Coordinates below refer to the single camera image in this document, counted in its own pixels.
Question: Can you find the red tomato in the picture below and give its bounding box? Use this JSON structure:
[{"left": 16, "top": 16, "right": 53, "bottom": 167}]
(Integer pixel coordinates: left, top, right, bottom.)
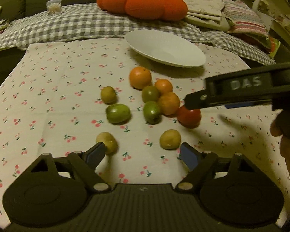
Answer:
[{"left": 177, "top": 105, "right": 202, "bottom": 128}]

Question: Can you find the yellow fruit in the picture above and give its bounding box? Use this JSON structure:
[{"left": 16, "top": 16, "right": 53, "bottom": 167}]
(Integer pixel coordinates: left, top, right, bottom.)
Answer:
[
  {"left": 160, "top": 129, "right": 181, "bottom": 150},
  {"left": 96, "top": 132, "right": 118, "bottom": 155}
]

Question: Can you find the small orange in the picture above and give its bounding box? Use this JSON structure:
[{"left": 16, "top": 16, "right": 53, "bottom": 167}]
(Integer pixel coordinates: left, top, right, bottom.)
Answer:
[{"left": 154, "top": 79, "right": 173, "bottom": 95}]

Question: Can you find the green tomato fruit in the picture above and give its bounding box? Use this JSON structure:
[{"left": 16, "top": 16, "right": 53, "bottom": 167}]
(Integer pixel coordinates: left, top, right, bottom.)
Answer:
[{"left": 141, "top": 85, "right": 160, "bottom": 103}]

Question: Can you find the large green mango fruit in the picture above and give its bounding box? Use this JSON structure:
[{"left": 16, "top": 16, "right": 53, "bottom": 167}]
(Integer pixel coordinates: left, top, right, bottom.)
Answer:
[{"left": 106, "top": 104, "right": 131, "bottom": 124}]

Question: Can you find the large orange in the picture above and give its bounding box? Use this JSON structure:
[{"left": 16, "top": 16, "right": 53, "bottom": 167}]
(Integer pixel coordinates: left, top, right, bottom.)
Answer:
[{"left": 129, "top": 67, "right": 152, "bottom": 90}]

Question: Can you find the yellow-green fruit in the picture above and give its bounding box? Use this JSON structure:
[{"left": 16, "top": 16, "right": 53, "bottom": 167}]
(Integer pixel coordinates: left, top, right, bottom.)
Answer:
[{"left": 101, "top": 86, "right": 117, "bottom": 104}]

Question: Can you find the white ribbed plate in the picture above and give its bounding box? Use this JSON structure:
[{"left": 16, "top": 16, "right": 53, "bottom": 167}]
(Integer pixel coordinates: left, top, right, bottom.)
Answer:
[{"left": 125, "top": 29, "right": 206, "bottom": 68}]

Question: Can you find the cherry print tablecloth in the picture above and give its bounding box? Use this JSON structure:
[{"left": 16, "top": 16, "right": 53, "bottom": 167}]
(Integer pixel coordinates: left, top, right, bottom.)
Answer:
[{"left": 0, "top": 38, "right": 290, "bottom": 227}]

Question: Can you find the striped patterned pillow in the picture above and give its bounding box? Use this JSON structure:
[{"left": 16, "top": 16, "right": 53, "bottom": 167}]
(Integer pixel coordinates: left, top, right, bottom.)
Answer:
[{"left": 223, "top": 0, "right": 268, "bottom": 37}]

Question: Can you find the folded floral cloth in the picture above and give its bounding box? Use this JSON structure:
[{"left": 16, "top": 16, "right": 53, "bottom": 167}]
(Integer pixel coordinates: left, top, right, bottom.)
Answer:
[{"left": 183, "top": 0, "right": 234, "bottom": 32}]

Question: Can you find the orange pumpkin cushion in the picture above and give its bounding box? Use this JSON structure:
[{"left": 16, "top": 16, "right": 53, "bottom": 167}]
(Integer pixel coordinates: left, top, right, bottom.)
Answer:
[{"left": 97, "top": 0, "right": 188, "bottom": 21}]

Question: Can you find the grey checkered blanket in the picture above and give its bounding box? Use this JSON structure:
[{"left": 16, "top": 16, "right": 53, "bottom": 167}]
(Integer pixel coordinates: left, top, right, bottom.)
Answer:
[{"left": 0, "top": 4, "right": 275, "bottom": 66}]

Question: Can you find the clear cotton swab box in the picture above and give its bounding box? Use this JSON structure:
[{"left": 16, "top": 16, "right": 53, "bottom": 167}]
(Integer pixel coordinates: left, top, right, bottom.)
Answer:
[{"left": 46, "top": 0, "right": 62, "bottom": 15}]

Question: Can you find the dark floral fabric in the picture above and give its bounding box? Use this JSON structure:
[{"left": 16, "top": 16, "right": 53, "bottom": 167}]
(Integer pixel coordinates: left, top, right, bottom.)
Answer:
[{"left": 0, "top": 19, "right": 10, "bottom": 32}]

